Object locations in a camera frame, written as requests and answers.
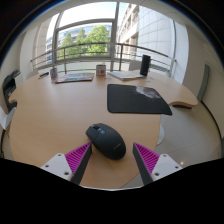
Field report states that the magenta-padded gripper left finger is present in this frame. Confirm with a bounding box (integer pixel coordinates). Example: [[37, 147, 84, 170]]
[[40, 142, 93, 185]]

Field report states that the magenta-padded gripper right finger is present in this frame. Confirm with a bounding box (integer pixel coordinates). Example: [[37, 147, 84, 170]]
[[132, 142, 184, 186]]

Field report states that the black computer mouse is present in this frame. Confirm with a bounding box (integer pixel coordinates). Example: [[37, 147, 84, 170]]
[[85, 122, 127, 161]]

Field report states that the black printed mouse pad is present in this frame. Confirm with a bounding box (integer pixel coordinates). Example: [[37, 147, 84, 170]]
[[106, 83, 173, 116]]

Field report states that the white table base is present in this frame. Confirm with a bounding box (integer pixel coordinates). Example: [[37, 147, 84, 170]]
[[156, 114, 166, 146]]

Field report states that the white chair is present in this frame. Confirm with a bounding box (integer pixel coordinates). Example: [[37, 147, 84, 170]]
[[129, 59, 143, 72], [0, 106, 17, 131], [25, 69, 39, 80]]

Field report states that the red magazine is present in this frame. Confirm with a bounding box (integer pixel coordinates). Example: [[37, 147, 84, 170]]
[[55, 72, 96, 84]]

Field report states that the grey door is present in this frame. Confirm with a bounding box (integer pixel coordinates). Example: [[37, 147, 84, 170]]
[[196, 63, 212, 103]]

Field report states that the small drink can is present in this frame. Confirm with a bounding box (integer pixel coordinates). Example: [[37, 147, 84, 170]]
[[49, 67, 59, 82]]

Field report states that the black printer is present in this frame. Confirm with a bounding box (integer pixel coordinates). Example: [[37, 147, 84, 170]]
[[2, 69, 22, 113]]

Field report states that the blue and yellow book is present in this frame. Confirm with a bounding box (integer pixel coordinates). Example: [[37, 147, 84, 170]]
[[107, 69, 146, 82]]

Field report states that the black cylindrical bottle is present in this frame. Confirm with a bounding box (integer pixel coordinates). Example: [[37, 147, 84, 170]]
[[139, 54, 152, 77]]

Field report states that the metal balcony railing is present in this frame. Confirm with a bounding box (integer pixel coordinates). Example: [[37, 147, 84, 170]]
[[29, 41, 178, 78]]

